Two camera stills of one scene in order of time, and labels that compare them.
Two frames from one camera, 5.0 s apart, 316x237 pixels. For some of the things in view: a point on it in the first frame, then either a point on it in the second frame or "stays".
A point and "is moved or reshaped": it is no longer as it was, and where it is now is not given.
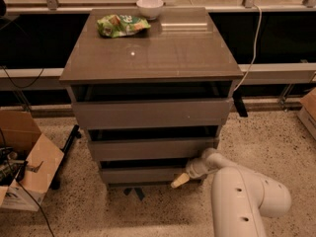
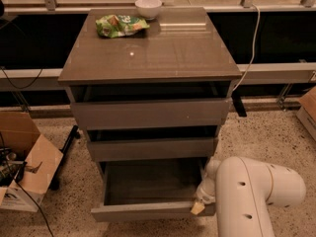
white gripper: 195,170 → 204,194
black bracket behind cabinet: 237,98 stays
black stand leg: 75,134 stays
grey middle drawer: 186,149 stays
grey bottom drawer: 141,175 is moved or reshaped
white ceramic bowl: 150,7 stays
